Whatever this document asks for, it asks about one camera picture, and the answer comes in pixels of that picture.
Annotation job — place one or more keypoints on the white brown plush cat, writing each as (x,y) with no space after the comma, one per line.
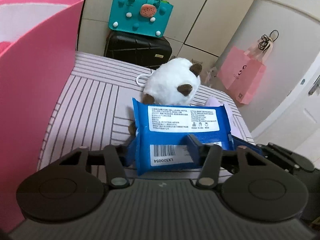
(174,83)

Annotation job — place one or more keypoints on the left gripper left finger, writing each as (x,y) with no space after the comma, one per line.
(116,159)

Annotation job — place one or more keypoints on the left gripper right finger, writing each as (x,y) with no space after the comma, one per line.
(208,157)

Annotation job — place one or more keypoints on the black suitcase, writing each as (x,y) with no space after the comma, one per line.
(145,51)

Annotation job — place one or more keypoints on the pink paper shopping bag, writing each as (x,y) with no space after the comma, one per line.
(243,70)

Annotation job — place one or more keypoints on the teal felt handbag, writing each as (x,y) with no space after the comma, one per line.
(142,17)

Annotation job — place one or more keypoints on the white wardrobe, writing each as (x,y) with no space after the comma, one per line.
(198,30)

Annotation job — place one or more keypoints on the pink striped table cloth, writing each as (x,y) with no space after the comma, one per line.
(95,107)

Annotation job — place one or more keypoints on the white door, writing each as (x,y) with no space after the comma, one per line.
(284,111)

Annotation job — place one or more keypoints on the blue wet wipes pack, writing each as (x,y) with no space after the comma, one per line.
(160,142)

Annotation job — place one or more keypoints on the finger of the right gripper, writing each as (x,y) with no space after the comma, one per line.
(239,142)

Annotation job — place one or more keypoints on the pink storage box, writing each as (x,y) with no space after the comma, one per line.
(38,43)

